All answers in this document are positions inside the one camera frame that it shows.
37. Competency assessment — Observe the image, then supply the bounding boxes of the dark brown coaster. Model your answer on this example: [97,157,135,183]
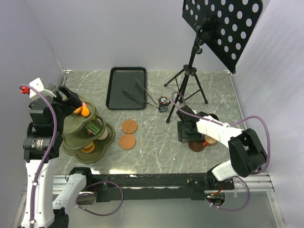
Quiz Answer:
[188,141,205,152]

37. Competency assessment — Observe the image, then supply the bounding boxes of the orange star cookie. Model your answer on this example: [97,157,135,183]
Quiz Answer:
[81,106,90,117]

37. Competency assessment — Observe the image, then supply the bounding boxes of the green layered cake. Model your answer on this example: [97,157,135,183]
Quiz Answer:
[85,122,101,135]

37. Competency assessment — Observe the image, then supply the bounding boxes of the metal tongs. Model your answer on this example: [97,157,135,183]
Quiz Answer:
[121,78,158,108]

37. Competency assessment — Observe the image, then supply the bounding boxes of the orange donut front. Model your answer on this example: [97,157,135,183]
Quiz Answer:
[81,144,95,153]

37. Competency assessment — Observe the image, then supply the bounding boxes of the orange donut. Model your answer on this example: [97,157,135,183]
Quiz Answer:
[81,144,95,153]
[84,141,94,149]

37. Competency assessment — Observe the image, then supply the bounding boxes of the white cream donut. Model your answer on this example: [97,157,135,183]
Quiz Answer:
[98,129,108,140]

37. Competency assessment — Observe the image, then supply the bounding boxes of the orange coaster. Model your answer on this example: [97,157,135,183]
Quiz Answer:
[122,119,138,134]
[119,134,136,150]

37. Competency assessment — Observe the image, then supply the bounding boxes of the black serving tray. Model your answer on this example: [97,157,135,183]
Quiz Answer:
[105,66,147,110]

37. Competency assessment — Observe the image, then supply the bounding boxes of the orange coaster front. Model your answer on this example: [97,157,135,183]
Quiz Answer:
[119,134,136,150]

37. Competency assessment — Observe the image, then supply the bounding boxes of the orange round cookie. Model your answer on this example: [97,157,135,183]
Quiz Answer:
[73,107,82,114]

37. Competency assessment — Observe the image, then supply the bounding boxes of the orange donut back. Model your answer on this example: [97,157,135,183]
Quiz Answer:
[84,141,94,149]

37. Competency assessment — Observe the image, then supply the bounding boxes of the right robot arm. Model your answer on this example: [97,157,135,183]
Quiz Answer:
[177,105,269,189]

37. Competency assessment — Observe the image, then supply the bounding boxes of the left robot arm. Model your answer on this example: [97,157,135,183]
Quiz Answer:
[20,85,94,228]

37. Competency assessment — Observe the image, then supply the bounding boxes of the black mesh microphone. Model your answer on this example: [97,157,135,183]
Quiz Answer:
[47,83,57,93]

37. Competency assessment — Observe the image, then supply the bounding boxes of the small copper cup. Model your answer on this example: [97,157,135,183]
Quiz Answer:
[203,135,217,146]

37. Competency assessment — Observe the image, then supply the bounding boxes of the dark brown mug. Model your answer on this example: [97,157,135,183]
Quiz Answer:
[209,114,219,121]

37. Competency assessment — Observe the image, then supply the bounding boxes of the black cartoon figurine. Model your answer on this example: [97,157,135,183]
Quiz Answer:
[158,96,171,113]

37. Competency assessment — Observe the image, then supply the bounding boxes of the green three-tier serving stand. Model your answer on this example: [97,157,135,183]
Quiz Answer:
[61,95,115,164]

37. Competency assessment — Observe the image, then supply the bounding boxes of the black music stand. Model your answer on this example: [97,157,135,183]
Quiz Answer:
[164,0,265,124]

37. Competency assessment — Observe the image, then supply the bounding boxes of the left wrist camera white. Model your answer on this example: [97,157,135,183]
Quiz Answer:
[29,77,56,100]

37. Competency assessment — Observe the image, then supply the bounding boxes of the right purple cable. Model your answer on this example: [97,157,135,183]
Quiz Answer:
[171,92,271,211]

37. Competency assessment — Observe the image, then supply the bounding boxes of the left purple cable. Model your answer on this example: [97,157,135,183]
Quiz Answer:
[19,84,57,228]

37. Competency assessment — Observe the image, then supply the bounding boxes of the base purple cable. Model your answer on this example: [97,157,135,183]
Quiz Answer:
[75,182,124,217]

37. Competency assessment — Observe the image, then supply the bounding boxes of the black base frame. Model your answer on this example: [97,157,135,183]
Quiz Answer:
[71,167,236,206]

